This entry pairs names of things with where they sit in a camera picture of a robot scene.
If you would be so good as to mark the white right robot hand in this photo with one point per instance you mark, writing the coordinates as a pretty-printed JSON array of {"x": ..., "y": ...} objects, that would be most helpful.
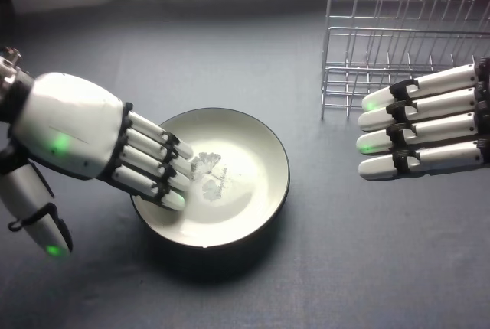
[{"x": 440, "y": 122}]

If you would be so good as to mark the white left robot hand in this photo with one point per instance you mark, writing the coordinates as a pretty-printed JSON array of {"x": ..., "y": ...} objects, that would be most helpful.
[{"x": 69, "y": 122}]

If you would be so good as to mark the grey table cloth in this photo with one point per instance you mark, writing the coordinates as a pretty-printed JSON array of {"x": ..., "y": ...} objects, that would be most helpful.
[{"x": 344, "y": 229}]

